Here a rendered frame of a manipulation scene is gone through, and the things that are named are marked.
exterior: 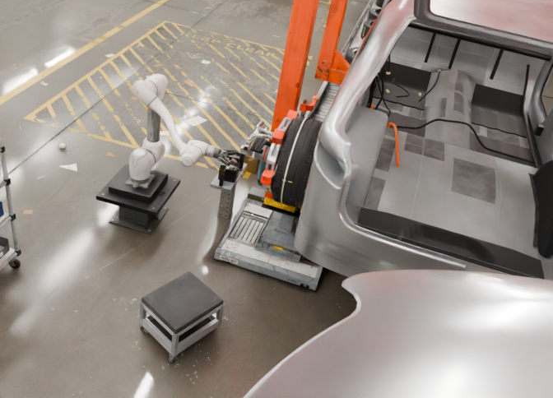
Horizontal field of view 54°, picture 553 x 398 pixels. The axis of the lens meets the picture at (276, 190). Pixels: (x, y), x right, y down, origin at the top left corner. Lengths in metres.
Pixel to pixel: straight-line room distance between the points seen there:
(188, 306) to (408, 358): 2.77
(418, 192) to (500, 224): 0.57
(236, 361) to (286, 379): 2.88
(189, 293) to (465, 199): 1.94
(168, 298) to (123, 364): 0.49
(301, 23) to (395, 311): 3.43
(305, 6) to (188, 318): 2.29
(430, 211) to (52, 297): 2.63
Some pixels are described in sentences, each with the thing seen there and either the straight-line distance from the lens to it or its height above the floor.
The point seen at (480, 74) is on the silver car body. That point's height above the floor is 1.02.
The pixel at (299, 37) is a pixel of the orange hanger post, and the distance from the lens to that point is 4.16.
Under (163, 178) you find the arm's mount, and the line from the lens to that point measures 4.50.
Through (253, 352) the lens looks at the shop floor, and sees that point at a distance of 3.77.
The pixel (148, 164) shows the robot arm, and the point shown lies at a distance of 4.33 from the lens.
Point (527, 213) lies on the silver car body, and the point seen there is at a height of 1.01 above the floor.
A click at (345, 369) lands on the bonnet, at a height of 2.31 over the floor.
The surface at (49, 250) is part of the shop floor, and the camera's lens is 4.43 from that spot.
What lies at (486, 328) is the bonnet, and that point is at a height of 2.38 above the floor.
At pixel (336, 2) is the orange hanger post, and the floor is 1.39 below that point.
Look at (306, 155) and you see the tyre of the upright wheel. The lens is 3.71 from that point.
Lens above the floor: 2.94
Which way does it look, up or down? 35 degrees down
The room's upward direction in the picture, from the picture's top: 11 degrees clockwise
